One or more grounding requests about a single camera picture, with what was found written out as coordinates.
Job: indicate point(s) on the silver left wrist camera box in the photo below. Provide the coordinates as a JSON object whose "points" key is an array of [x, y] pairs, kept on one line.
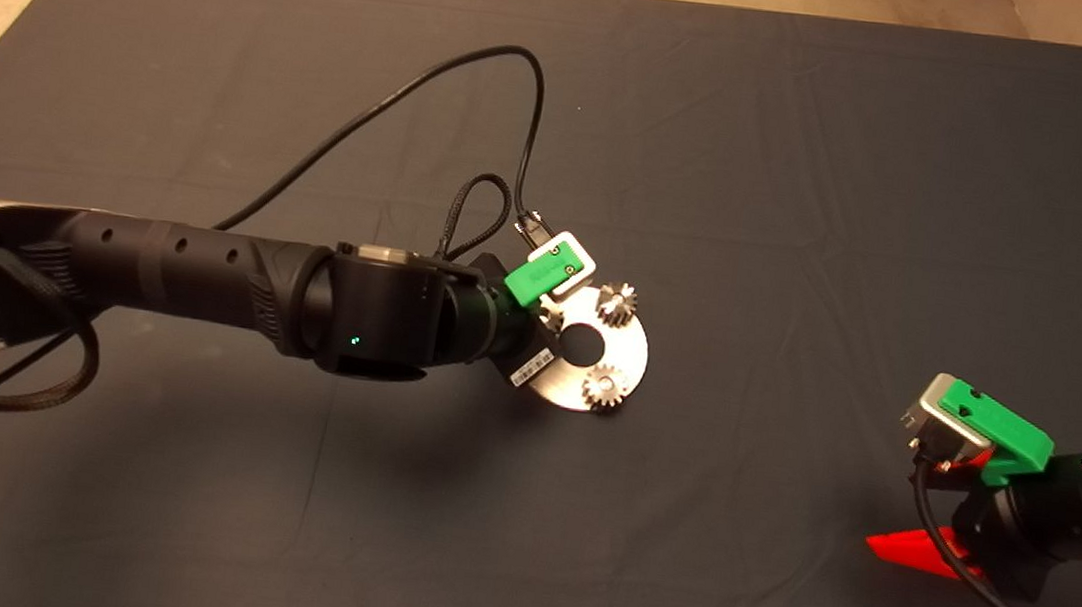
{"points": [[584, 256]]}

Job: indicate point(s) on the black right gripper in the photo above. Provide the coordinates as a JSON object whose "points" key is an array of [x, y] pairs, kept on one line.
{"points": [[1004, 538]]}

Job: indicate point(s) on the green left camera mount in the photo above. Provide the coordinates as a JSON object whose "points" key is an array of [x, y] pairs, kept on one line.
{"points": [[542, 278]]}

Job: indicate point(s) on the dark grey table cloth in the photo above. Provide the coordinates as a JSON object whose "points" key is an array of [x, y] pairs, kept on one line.
{"points": [[821, 122]]}

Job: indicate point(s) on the green right camera mount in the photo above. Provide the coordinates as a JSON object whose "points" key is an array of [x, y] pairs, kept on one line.
{"points": [[1006, 427]]}

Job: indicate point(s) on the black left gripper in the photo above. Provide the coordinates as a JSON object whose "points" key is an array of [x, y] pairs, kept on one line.
{"points": [[521, 352]]}

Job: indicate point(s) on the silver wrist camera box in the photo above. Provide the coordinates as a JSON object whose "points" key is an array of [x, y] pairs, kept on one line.
{"points": [[584, 256], [936, 416]]}

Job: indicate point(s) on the round metal carrier plate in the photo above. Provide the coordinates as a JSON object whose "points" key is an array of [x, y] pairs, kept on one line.
{"points": [[572, 387]]}

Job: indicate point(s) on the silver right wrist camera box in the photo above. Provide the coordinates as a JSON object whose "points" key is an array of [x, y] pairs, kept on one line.
{"points": [[936, 416]]}

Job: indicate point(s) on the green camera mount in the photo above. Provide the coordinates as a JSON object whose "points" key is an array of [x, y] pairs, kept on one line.
{"points": [[1006, 427], [542, 278]]}

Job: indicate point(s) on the small steel planetary gear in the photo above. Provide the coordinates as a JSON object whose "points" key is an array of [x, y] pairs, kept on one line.
{"points": [[617, 305], [606, 388], [552, 319]]}

